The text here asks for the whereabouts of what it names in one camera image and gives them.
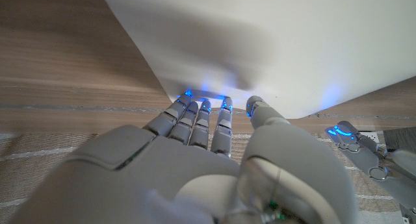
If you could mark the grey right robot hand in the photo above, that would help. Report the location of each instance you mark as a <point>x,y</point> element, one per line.
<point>162,178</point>

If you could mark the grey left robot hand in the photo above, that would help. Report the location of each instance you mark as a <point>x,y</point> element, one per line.
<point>367,156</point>

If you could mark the cream paper file folder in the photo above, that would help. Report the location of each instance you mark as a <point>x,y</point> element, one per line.
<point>260,39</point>

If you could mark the white power strip box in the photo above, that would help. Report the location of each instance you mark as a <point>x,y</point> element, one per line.
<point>372,137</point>

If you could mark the beige striped cloth backdrop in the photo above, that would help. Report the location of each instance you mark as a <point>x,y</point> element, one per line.
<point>32,165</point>

